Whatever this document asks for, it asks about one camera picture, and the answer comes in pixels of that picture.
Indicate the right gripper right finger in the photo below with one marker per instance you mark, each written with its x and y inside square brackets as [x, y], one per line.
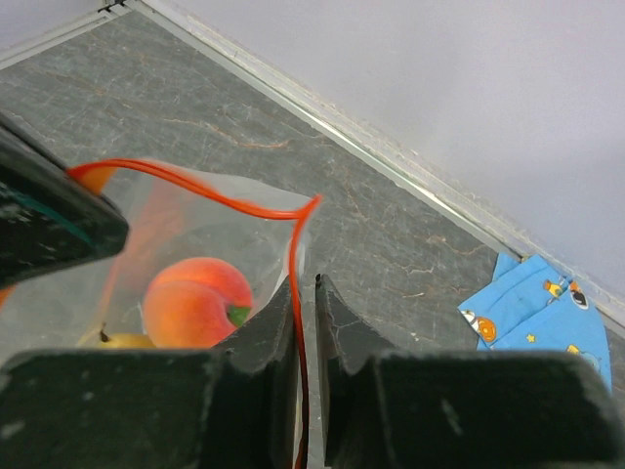
[387, 408]

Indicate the orange peach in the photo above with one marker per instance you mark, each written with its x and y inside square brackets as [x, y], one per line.
[196, 303]

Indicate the blue patterned cloth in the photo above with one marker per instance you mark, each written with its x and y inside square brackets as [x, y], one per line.
[530, 306]

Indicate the yellow pear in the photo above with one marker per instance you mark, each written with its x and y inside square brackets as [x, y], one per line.
[124, 341]

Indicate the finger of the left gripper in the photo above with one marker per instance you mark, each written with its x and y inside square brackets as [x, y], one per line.
[49, 221]

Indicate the clear zip bag orange zipper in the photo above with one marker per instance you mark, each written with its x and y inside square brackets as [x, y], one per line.
[174, 214]

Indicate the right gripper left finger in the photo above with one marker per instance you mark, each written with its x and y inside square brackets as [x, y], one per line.
[232, 406]

